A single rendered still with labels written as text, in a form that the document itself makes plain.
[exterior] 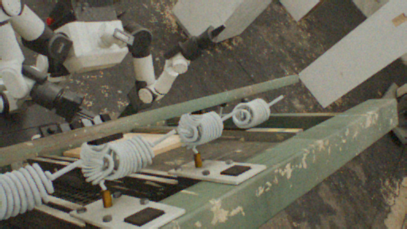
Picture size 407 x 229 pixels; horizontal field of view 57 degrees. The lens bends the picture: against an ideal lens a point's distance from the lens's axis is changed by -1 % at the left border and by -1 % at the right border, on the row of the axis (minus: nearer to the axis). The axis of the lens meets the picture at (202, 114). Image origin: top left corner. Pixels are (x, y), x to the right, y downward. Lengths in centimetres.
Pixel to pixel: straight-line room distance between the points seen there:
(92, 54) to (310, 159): 100
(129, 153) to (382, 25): 446
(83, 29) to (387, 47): 397
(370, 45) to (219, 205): 448
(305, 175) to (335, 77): 436
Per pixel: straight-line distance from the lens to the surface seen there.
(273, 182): 78
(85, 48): 158
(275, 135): 141
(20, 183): 59
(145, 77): 183
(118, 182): 104
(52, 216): 84
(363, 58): 507
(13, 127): 266
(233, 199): 68
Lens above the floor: 244
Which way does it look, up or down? 41 degrees down
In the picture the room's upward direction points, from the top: 47 degrees clockwise
